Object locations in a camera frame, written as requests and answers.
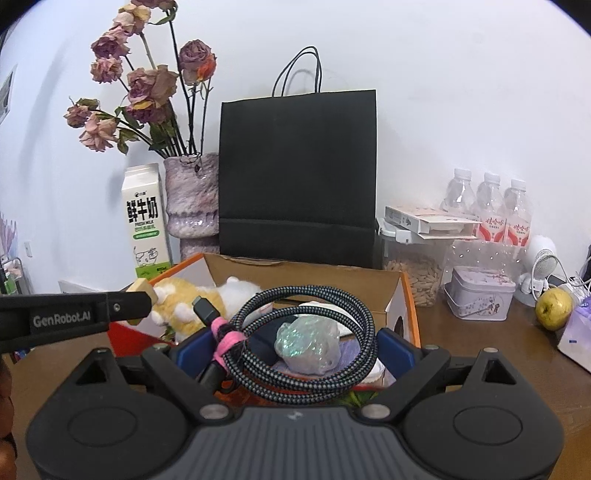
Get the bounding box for clear seed container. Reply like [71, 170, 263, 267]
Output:
[376, 217, 455, 308]

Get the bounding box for purple tissue pack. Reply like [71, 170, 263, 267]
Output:
[556, 295, 591, 367]

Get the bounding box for purple mottled vase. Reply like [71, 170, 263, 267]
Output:
[164, 152, 221, 261]

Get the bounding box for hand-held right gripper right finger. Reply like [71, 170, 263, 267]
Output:
[359, 327, 518, 422]

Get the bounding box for white cables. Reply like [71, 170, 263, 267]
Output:
[551, 258, 591, 298]

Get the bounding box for person's left hand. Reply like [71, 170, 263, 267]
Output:
[0, 357, 18, 480]

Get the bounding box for small cluttered shelf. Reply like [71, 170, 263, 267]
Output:
[0, 212, 34, 296]

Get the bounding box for clear dotted bag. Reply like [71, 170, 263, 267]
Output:
[441, 239, 527, 289]

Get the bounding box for pale printed tin box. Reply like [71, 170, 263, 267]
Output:
[444, 266, 517, 320]

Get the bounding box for white cloth pouch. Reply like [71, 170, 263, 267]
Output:
[298, 300, 365, 344]

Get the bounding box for dark blue pouch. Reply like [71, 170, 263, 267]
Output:
[249, 316, 301, 365]

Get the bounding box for small white fan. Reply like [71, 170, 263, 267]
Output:
[517, 235, 559, 296]

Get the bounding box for braided black cable coil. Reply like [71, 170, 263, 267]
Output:
[191, 286, 379, 407]

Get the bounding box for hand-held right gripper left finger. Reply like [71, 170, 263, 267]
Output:
[74, 329, 234, 423]

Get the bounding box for iridescent plastic bag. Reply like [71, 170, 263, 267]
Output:
[274, 316, 341, 374]

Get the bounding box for red cardboard box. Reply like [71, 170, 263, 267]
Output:
[108, 251, 422, 407]

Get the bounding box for white flat box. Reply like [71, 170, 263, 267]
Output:
[384, 205, 483, 241]

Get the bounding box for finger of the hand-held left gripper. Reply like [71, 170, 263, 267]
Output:
[106, 290, 154, 324]

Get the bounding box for black paper bag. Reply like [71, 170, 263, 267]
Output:
[219, 46, 378, 269]

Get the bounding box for yellow white plush toy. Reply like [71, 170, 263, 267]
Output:
[150, 275, 264, 344]

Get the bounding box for dried pink rose bouquet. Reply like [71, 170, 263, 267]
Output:
[64, 0, 218, 158]

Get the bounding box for white green milk carton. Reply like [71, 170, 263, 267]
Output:
[121, 164, 172, 280]

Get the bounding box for small yellow block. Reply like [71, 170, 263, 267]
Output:
[126, 278, 156, 308]

